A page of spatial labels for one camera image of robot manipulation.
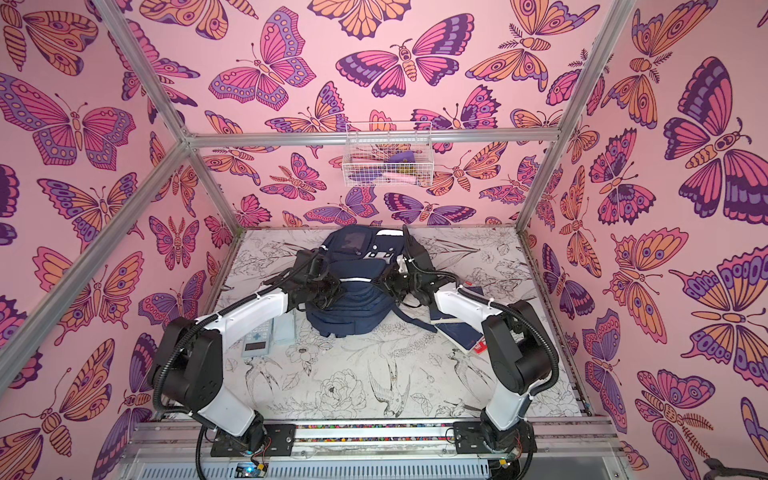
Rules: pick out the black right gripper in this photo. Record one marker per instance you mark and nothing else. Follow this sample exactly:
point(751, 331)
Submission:
point(395, 279)

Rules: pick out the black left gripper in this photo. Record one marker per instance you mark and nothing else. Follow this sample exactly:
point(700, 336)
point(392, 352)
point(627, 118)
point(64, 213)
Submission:
point(336, 285)

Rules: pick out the navy blue student backpack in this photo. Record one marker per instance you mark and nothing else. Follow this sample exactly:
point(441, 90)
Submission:
point(364, 260)

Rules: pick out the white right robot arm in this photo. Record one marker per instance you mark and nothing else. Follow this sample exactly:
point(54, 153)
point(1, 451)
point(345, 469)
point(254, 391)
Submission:
point(521, 353)

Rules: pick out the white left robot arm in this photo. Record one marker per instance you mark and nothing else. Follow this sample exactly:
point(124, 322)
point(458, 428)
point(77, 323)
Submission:
point(187, 375)

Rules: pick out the white rectangular eraser case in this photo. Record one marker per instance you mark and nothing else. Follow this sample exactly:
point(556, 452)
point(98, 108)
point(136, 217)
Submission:
point(284, 330)

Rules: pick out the grey pocket calculator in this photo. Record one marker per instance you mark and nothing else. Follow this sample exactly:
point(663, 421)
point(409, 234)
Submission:
point(257, 343)

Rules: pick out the red booklet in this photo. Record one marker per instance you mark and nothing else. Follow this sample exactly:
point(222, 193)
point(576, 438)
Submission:
point(480, 347)

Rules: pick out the green controller board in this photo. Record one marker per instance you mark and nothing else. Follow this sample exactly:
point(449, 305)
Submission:
point(250, 470)

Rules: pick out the white wire wall basket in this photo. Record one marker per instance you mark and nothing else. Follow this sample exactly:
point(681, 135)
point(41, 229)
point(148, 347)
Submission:
point(390, 153)

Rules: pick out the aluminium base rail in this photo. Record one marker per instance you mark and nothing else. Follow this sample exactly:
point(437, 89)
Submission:
point(442, 448)

